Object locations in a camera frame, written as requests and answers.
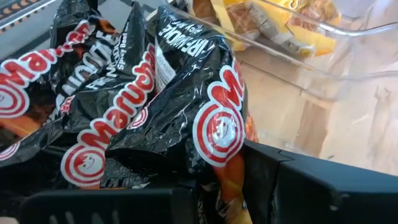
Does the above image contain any yellow Maruchan ramen pack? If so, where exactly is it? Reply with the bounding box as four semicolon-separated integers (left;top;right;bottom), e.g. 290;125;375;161
245;0;341;58
192;0;262;52

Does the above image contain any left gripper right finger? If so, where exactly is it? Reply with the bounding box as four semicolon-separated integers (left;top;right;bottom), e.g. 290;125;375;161
242;139;398;224

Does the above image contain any clear plastic bin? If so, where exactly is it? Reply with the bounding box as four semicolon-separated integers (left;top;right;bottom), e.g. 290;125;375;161
186;0;398;78
0;0;398;175

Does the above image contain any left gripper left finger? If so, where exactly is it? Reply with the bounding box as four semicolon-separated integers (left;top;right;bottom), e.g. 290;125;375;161
18;185;200;224

